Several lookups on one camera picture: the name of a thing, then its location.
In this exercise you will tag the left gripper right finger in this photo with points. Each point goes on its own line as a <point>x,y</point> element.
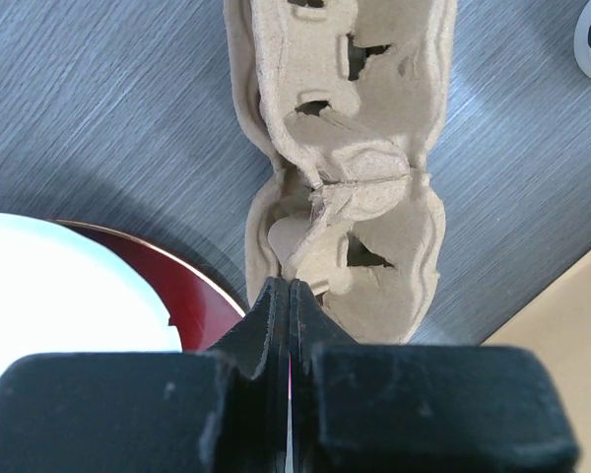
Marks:
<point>309,326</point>

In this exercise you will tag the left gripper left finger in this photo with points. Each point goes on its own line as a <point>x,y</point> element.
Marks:
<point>249,430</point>

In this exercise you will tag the dark red round tray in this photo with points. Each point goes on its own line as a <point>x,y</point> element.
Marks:
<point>201,310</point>

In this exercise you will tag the single brown cardboard cup carrier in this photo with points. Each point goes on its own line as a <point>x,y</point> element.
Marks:
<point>346,99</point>

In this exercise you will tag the brown paper takeout bag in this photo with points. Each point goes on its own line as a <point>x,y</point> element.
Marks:
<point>556,326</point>

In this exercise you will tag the white paper plate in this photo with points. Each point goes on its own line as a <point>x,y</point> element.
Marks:
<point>61,292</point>

